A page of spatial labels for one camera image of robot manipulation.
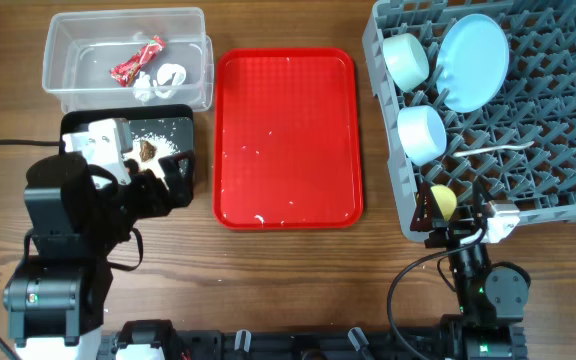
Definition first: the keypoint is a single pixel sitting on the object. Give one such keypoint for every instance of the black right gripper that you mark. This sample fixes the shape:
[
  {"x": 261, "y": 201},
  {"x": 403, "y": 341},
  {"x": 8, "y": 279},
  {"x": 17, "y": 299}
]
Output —
[{"x": 449, "y": 231}]

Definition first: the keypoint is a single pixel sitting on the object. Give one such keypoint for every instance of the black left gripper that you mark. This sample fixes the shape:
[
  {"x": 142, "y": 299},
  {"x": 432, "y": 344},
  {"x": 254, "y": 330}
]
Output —
[{"x": 156, "y": 195}]

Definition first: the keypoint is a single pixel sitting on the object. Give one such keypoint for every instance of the yellow cup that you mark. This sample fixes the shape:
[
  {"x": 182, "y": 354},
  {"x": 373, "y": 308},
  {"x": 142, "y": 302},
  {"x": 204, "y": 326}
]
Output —
[{"x": 446, "y": 200}]

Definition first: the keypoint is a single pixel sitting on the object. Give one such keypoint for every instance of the light blue bowl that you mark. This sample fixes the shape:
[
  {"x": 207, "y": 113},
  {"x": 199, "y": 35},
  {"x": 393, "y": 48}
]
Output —
[{"x": 422, "y": 134}]

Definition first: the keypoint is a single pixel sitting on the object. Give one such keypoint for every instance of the white plastic spoon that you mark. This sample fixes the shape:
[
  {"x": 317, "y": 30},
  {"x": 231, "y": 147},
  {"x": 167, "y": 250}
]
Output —
[{"x": 515, "y": 147}]

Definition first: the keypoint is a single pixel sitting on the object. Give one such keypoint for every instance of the white napkin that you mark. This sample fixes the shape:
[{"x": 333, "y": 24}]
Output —
[{"x": 163, "y": 85}]

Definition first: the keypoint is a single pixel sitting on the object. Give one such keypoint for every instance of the red snack wrapper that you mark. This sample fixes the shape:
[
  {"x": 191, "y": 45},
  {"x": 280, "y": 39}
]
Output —
[{"x": 125, "y": 73}]

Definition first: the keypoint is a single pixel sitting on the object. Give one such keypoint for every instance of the light blue plate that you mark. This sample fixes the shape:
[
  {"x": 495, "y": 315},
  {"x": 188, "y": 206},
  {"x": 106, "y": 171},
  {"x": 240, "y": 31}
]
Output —
[{"x": 474, "y": 61}]

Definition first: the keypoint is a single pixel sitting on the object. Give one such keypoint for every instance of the green bowl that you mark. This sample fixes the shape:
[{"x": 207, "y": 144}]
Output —
[{"x": 406, "y": 61}]

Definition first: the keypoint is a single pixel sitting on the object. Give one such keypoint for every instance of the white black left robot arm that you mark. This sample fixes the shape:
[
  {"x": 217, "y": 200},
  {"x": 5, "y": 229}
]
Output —
[{"x": 79, "y": 212}]

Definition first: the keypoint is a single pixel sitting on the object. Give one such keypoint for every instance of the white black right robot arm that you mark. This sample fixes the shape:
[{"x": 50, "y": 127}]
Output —
[{"x": 491, "y": 296}]

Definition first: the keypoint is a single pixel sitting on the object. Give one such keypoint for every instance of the grey dishwasher rack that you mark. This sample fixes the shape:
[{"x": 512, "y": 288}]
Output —
[{"x": 536, "y": 102}]

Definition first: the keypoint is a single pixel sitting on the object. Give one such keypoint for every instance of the rice pile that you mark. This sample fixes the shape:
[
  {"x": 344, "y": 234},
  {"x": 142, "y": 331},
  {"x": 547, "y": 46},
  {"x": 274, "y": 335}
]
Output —
[{"x": 167, "y": 143}]

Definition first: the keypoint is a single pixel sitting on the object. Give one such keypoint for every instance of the brown food scrap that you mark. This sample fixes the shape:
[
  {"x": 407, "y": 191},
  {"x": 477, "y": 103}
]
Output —
[{"x": 147, "y": 151}]

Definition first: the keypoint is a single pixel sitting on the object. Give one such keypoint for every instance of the black plastic tray bin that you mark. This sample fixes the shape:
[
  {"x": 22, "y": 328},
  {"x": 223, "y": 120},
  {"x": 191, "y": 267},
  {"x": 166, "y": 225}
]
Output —
[{"x": 168, "y": 115}]

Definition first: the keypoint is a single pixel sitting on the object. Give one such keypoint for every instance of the red serving tray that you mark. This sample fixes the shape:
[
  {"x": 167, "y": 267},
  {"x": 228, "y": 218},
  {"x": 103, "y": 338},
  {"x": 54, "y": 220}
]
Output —
[{"x": 287, "y": 145}]

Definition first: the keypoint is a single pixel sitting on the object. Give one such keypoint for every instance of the clear plastic bin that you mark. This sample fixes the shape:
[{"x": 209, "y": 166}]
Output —
[{"x": 82, "y": 47}]

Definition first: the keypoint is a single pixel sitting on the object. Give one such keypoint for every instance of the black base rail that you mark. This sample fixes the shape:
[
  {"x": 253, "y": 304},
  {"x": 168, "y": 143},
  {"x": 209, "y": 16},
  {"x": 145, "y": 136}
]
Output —
[{"x": 214, "y": 345}]

